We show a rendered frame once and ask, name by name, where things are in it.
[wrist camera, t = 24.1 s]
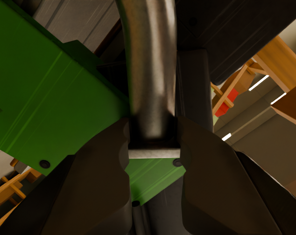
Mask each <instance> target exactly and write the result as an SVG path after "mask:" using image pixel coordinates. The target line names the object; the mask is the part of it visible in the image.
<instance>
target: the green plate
mask: <svg viewBox="0 0 296 235"><path fill-rule="evenodd" d="M103 63H104V62H103V61H102V60H100V59H99V58H98V57H97V56H96V55H95V54H93V53H92V52H91V51H90V50H89V49H88V48H87V47H86V46H85V45H83V44H82V43H81V42H80V41H79V40H74V41H69V42H66V43H62V42H61V41H60V40H58V39H57V38H56V37H55V36H54V35H53V34H52V33H50V32H49V31H48V30H47V29H45V28H44V27H43V26H42V25H41V24H39V23H38V22H37V21H36V20H35V19H33V18H32V17H31V16H30V15H29V14H27V13H26V12H25V11H24V10H22V9H21V8H20V7H19V6H18V5H16V4H15V3H14V2H13V1H12V0H0V150H1V151H3V152H5V153H6V154H8V155H10V156H12V157H13V158H15V159H17V160H19V161H20V162H22V163H24V164H26V165H28V166H29V167H31V168H33V169H35V170H36V171H38V172H40V173H42V174H43V175H45V176H47V175H48V174H49V173H50V172H51V171H52V170H53V169H54V168H55V167H56V166H57V165H58V164H59V163H60V162H61V161H62V160H63V159H64V158H65V157H66V156H67V155H74V154H75V153H76V152H77V151H78V150H79V149H80V148H81V147H82V146H83V145H84V144H85V143H86V142H88V141H89V140H90V139H91V138H93V137H94V136H95V135H97V134H98V133H100V132H101V131H103V130H104V129H105V128H107V127H109V126H110V125H112V124H114V123H115V122H117V121H118V120H120V119H121V118H124V117H127V118H131V115H130V104H129V98H128V97H127V96H126V95H125V94H123V93H122V92H121V91H120V90H119V89H117V88H116V87H115V86H114V85H112V84H111V83H110V82H109V81H108V80H107V79H106V78H105V77H104V76H103V75H102V74H101V73H100V72H99V71H98V70H97V69H96V68H97V67H96V65H98V64H103ZM125 172H126V173H127V174H128V175H129V179H130V190H131V200H132V202H133V201H135V200H138V201H139V202H140V204H141V206H142V205H143V204H144V203H146V202H147V201H149V200H150V199H151V198H153V197H154V196H156V195H157V194H158V193H160V192H161V191H162V190H163V189H165V188H166V187H168V186H169V185H170V184H172V183H173V182H175V181H176V180H177V179H179V178H180V177H182V176H183V175H184V173H185V172H186V170H185V168H184V167H183V165H182V164H181V163H180V158H147V159H129V164H128V166H127V167H126V168H125Z"/></svg>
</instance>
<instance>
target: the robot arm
mask: <svg viewBox="0 0 296 235"><path fill-rule="evenodd" d="M132 140H133V136H132V122H131V118H127V117H123V118H121V119H120V120H118V121H117V122H115V123H114V124H112V125H110V126H109V127H107V128H105V129H104V130H103V131H101V132H100V133H98V134H97V135H95V136H94V137H93V138H91V139H90V140H89V141H88V142H86V143H85V144H84V145H83V146H82V147H81V148H80V149H79V150H78V151H77V152H76V153H75V154H74V155H67V156H66V157H65V158H64V159H63V160H62V161H61V162H60V163H59V164H58V165H57V166H56V167H55V168H54V169H53V170H52V171H51V172H50V173H49V174H48V175H47V176H46V177H45V178H44V179H43V180H42V181H41V182H40V183H39V184H38V186H37V187H36V188H35V189H34V190H33V191H32V192H31V193H30V194H29V195H28V196H27V197H26V198H25V199H24V200H23V201H22V202H21V203H20V204H19V205H18V206H17V207H16V208H15V209H14V210H13V211H12V213H11V214H10V215H9V216H8V217H7V218H6V219H5V221H4V222H3V223H2V225H1V226H0V235H126V234H127V233H128V232H129V231H130V229H131V227H132V200H131V190H130V179H129V175H128V174H127V173H126V172H125V168H126V167H127V166H128V164H129V155H128V144H129V143H130V141H132ZM174 140H177V142H178V143H179V144H180V146H181V148H180V163H181V164H182V165H183V167H184V168H185V170H186V172H185V173H184V175H183V188H182V199H181V208H182V221H183V226H184V228H185V229H186V230H187V231H188V232H189V233H191V234H192V235H296V197H295V196H294V195H293V194H292V193H291V192H289V191H288V190H287V189H286V188H285V187H284V186H282V185H281V184H280V183H279V182H278V181H277V180H275V179H274V178H273V177H272V176H271V175H270V174H269V173H267V172H266V171H265V170H264V169H263V168H262V167H260V166H259V165H258V164H257V163H256V162H255V161H253V160H252V159H251V158H250V157H249V156H248V155H246V154H245V153H244V152H236V151H235V150H234V149H233V148H232V147H230V146H229V145H228V144H227V143H226V142H225V141H224V140H223V139H221V138H220V137H219V136H217V135H216V134H214V133H213V132H211V131H209V130H208V129H206V128H204V127H202V126H200V125H198V124H197V123H195V122H193V121H191V120H190V119H188V118H186V117H184V116H178V117H175V119H174Z"/></svg>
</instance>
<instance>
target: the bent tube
mask: <svg viewBox="0 0 296 235"><path fill-rule="evenodd" d="M115 3H116V6H117V9H118V12H119V15H120V20H121V24H122V29H123V35H124V44H125V55H126V67H127V82H128V93H129V104H130V115H131V122H132V136H133V140H132V141H130V143H129V144H128V155H129V159H147V158H179V157H180V148H181V146H180V144H179V143H178V142H177V140H174V119H175V93H176V51H177V18H176V5H175V0H115Z"/></svg>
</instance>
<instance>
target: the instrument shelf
mask: <svg viewBox="0 0 296 235"><path fill-rule="evenodd" d="M271 107H272V108H273V109H274V110H275V111H276V113H278V114H279V115H281V116H283V117H284V118H286V119H287V120H289V121H291V122H292V123H294V124H296V87H294V88H293V89H292V90H290V91H289V92H288V93H286V94H285V95H284V96H282V97H281V98H279V99H278V100H277V101H275V102H274V103H273V104H271Z"/></svg>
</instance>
